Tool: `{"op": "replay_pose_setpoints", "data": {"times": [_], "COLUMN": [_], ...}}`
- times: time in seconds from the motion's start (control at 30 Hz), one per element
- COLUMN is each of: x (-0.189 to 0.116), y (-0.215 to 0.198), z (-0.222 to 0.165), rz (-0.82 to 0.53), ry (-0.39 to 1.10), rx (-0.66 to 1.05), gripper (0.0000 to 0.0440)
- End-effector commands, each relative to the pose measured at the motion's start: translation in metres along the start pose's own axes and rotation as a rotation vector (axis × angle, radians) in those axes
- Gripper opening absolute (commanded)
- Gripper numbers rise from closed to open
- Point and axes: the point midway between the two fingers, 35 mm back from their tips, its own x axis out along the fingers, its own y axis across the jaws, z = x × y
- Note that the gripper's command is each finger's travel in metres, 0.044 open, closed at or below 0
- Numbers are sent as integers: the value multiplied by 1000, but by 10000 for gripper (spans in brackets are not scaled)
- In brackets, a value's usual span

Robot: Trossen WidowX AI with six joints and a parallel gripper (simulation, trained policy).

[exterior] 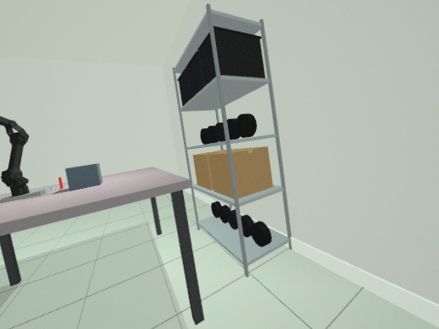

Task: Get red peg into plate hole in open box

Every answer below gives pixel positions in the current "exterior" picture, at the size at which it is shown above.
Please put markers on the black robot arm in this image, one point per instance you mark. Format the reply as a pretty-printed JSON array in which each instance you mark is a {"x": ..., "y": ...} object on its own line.
[{"x": 13, "y": 177}]

